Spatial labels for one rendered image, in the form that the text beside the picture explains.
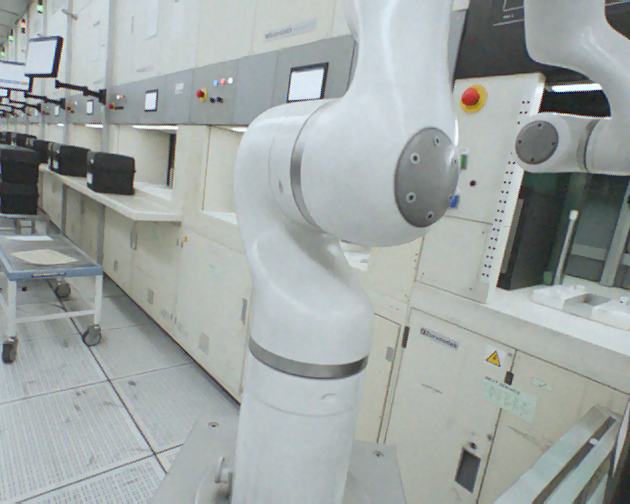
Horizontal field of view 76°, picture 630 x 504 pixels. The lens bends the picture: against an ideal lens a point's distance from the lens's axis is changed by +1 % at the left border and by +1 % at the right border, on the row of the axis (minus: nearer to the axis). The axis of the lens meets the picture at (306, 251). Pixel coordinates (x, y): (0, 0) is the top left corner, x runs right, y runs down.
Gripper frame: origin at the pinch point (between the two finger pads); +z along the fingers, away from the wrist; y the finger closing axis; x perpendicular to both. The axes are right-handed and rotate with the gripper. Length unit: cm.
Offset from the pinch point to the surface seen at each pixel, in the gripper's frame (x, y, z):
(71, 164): -49, -379, -70
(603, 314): -38.0, -0.8, 16.1
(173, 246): -73, -192, -33
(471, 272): -32.1, -22.8, -5.2
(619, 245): -34, -22, 79
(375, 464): -41, 4, -59
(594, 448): -45, 16, -24
